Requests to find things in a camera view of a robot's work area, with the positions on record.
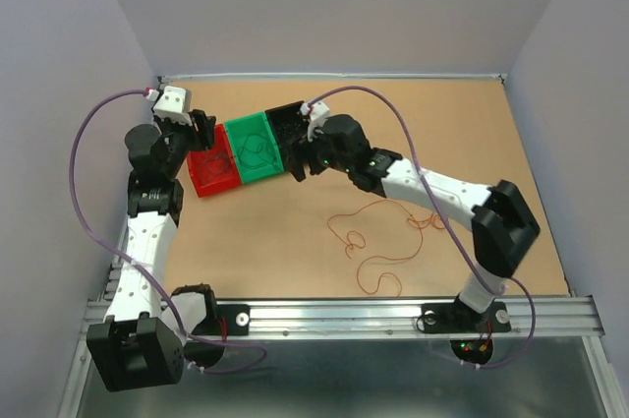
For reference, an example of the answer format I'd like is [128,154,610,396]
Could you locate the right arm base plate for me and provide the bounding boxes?
[418,299,512,334]

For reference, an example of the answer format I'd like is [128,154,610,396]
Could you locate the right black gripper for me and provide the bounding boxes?
[284,126,353,180]

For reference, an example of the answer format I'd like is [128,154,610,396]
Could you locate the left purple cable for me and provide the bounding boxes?
[68,88,269,374]

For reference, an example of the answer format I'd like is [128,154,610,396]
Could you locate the wire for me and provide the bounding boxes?
[235,132,279,173]

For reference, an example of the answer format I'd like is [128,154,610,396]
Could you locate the wires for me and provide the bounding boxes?
[196,149,235,183]

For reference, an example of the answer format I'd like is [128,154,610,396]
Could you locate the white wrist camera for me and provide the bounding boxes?
[145,86,193,126]
[300,100,330,142]

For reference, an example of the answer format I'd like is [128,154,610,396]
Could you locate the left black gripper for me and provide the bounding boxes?
[150,104,216,179]

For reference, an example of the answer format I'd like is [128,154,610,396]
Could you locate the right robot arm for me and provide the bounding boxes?
[280,114,541,329]

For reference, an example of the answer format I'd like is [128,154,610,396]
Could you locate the red plastic bin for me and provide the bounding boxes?
[187,124,242,198]

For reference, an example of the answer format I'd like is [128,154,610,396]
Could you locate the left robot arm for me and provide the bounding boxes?
[86,110,216,391]

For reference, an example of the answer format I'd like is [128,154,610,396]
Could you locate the aluminium frame rail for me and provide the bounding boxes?
[85,78,628,417]

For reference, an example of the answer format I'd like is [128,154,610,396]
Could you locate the orange black wire ball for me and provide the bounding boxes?
[326,200,445,297]

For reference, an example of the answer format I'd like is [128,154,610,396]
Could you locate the green plastic bin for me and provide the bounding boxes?
[224,112,284,184]

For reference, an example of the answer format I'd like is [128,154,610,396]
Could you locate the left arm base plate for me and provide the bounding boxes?
[210,303,251,338]

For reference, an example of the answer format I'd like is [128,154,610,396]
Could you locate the black plastic bin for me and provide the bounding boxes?
[265,101,308,172]

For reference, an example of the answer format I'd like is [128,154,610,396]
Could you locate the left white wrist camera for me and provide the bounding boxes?
[145,86,193,126]

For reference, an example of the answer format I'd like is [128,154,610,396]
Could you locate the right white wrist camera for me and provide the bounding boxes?
[300,100,330,142]

